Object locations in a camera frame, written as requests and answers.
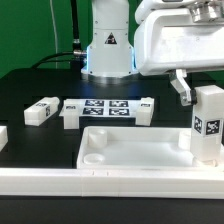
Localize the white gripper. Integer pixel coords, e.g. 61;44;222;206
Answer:
134;8;224;106

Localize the white desk top tray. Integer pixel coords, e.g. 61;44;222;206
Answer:
76;126;224;170

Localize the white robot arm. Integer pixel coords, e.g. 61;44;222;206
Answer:
82;0;224;106

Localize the white sheet with fiducial markers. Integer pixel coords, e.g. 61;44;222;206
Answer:
64;99;140;118

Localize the white block at left edge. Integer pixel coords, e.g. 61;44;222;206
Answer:
0;126;8;152

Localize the black cable with connector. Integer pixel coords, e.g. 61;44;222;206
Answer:
30;0;88;70

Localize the white front barrier rail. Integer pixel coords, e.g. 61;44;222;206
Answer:
0;168;224;199

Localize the thin white cable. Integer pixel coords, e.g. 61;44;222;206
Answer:
49;0;59;70

